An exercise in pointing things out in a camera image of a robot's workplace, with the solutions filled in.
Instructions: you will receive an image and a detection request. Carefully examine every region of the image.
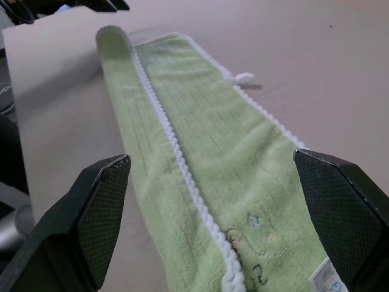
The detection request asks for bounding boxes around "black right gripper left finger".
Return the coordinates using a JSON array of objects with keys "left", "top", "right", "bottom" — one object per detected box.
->
[{"left": 0, "top": 154, "right": 132, "bottom": 292}]

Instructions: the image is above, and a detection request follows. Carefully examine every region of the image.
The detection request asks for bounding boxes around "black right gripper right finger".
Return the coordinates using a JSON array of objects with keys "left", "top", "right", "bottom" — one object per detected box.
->
[{"left": 293, "top": 148, "right": 389, "bottom": 292}]

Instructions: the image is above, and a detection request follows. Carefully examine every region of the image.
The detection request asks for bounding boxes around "light green cloth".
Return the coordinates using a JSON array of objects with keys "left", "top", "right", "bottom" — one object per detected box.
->
[{"left": 95, "top": 26, "right": 350, "bottom": 292}]

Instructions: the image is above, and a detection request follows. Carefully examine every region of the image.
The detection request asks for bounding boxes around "black angular object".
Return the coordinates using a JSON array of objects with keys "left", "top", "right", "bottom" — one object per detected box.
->
[{"left": 81, "top": 0, "right": 131, "bottom": 13}]

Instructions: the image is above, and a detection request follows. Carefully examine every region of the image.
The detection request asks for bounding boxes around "black looped cable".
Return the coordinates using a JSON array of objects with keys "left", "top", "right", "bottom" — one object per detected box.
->
[{"left": 5, "top": 0, "right": 35, "bottom": 25}]

